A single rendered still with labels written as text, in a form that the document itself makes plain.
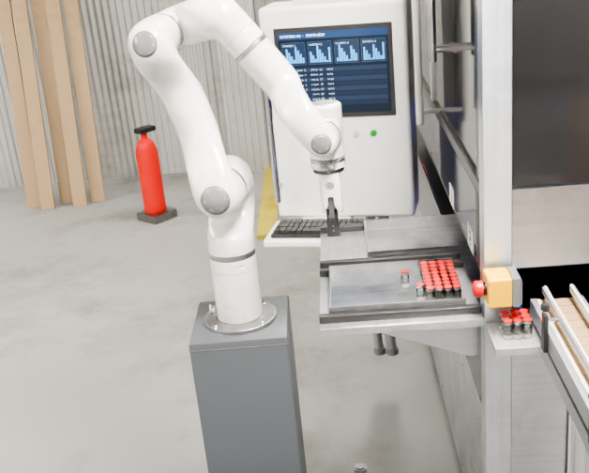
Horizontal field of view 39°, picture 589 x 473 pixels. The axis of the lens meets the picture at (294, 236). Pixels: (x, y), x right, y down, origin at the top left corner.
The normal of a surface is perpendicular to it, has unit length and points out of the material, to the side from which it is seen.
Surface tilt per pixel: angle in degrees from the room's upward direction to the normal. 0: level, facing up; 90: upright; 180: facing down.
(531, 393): 90
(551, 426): 90
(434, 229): 0
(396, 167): 90
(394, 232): 0
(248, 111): 90
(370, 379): 0
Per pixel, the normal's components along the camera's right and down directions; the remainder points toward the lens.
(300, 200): -0.22, 0.37
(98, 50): 0.00, 0.37
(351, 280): -0.09, -0.93
